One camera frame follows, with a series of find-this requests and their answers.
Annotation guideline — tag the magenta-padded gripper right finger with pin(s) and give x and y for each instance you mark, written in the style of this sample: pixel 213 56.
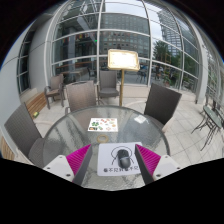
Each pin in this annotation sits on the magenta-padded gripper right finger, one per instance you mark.
pixel 149 159

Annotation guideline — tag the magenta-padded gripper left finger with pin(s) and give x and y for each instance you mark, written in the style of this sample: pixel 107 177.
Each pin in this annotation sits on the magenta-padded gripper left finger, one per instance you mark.
pixel 78 159

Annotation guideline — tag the black computer mouse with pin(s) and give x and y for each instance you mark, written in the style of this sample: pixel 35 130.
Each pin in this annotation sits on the black computer mouse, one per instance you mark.
pixel 124 158

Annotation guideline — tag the tan tape roll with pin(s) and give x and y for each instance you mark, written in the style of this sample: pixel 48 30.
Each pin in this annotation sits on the tan tape roll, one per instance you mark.
pixel 99 138

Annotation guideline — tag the printed picture menu sheet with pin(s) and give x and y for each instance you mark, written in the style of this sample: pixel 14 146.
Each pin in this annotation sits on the printed picture menu sheet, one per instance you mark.
pixel 102 124

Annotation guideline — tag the grey wicker chair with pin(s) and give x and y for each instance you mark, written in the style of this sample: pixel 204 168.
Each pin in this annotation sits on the grey wicker chair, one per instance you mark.
pixel 21 130
pixel 81 96
pixel 162 103

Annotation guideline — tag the dark metal outdoor table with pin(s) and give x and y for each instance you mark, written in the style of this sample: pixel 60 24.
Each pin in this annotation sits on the dark metal outdoor table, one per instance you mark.
pixel 211 116

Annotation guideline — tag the grey wicker armchair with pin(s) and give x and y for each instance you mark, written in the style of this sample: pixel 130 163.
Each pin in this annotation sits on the grey wicker armchair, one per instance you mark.
pixel 108 81
pixel 55 85

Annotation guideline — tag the gold menu sign stand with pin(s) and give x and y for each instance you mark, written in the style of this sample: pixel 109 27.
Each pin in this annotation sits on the gold menu sign stand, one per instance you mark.
pixel 123 60

